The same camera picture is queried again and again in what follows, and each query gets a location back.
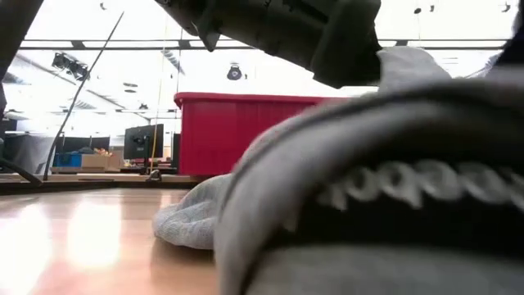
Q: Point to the black computer monitor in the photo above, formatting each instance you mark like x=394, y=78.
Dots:
x=141, y=141

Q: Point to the black ceiling camera cluster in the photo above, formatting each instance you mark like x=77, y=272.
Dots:
x=69, y=65

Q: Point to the red plastic laundry bin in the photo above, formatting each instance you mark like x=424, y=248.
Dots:
x=221, y=135

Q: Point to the tan wooden desk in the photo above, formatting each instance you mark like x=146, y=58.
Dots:
x=102, y=178

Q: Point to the round black ceiling camera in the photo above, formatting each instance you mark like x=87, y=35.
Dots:
x=234, y=73

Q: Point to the grey round desk grommet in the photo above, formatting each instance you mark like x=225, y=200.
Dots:
x=154, y=176

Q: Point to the blue storage box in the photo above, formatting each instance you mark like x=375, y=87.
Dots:
x=67, y=160

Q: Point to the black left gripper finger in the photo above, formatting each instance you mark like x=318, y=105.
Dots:
x=348, y=45

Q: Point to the grey Reebok t-shirt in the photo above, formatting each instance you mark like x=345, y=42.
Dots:
x=368, y=135

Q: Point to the black overhead frame bar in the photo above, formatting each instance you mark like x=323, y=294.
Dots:
x=123, y=44

